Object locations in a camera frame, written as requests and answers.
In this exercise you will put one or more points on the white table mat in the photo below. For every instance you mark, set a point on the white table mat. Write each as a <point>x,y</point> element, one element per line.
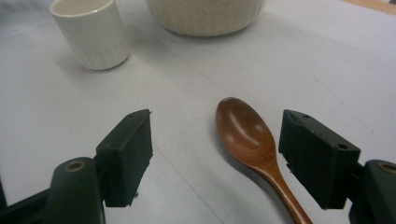
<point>186,81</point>

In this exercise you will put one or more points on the cream rice container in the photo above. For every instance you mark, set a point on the cream rice container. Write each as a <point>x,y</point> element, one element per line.
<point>205,17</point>

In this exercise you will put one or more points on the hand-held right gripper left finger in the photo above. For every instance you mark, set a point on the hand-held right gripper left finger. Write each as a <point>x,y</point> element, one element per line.
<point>124,161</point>

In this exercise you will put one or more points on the brown wooden spoon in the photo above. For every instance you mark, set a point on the brown wooden spoon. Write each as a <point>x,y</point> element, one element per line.
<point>246,130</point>

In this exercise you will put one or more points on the wooden table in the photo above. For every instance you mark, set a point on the wooden table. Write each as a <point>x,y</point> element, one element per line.
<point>373,5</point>

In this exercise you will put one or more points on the white ribbed cup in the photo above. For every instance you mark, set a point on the white ribbed cup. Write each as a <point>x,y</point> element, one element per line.
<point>93,37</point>

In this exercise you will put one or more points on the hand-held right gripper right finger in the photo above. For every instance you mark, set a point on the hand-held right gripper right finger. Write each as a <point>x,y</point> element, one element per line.
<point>317,161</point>

